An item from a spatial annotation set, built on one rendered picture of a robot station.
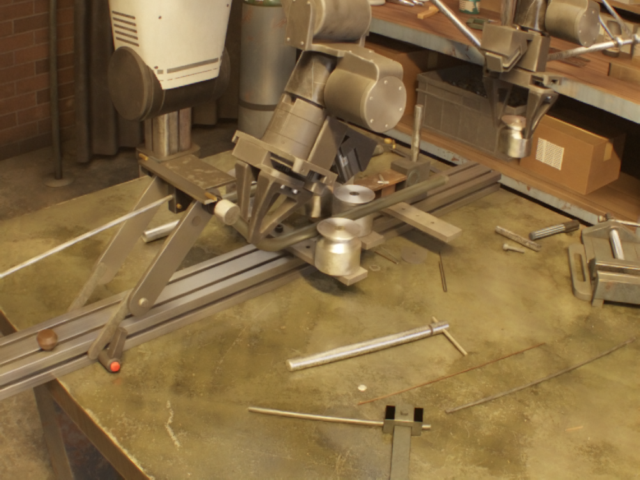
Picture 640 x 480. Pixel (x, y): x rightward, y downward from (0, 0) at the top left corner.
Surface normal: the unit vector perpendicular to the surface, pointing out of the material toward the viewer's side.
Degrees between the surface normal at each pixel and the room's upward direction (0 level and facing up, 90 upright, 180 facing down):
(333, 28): 118
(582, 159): 91
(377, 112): 88
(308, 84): 64
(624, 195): 0
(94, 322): 0
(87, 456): 90
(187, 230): 90
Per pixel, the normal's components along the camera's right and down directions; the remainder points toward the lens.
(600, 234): -0.19, 0.43
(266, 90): 0.06, 0.44
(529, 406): 0.06, -0.90
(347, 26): 0.55, 0.68
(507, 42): -0.63, 0.14
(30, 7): 0.69, 0.36
